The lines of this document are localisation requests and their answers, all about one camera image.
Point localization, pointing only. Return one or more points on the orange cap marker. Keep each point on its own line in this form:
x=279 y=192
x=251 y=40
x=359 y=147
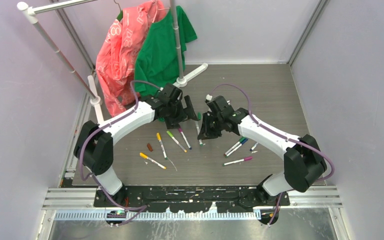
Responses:
x=152 y=160
x=161 y=145

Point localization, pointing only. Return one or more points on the white clothes rack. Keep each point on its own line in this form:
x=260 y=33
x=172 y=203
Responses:
x=92 y=95

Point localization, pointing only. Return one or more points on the small marker far right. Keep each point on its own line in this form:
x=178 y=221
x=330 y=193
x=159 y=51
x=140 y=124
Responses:
x=253 y=147

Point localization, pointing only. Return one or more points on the magenta cap marker right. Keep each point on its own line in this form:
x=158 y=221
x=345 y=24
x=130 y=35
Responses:
x=237 y=161

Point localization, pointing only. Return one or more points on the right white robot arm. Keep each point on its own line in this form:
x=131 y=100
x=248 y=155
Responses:
x=303 y=162

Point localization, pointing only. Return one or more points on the brown pen cap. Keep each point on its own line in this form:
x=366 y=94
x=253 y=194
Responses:
x=149 y=147

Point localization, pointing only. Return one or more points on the orange cap marker lower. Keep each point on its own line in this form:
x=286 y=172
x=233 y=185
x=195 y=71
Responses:
x=152 y=160

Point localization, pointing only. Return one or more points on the pink patterned shirt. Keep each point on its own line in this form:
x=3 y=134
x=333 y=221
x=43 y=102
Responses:
x=115 y=62

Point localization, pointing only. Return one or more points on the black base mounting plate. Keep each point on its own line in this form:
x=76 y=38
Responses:
x=197 y=199

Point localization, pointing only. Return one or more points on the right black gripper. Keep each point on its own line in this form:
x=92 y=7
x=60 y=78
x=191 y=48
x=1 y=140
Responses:
x=206 y=132

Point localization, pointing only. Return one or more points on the purple cap marker left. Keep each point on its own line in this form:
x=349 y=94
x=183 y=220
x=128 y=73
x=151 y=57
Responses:
x=185 y=138

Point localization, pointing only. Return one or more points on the blue cap marker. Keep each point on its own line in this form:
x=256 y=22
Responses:
x=245 y=140

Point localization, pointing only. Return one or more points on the green t-shirt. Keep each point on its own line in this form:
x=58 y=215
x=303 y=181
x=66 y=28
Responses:
x=157 y=61

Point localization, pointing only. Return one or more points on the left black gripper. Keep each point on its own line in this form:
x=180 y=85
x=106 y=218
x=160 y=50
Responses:
x=173 y=123

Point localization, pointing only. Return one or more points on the light green cap marker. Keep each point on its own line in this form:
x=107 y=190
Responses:
x=176 y=141

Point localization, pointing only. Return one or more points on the orange cap marker upper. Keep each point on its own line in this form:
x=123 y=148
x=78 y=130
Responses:
x=161 y=145

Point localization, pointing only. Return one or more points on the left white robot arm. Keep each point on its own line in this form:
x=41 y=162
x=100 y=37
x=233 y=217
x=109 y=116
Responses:
x=95 y=144

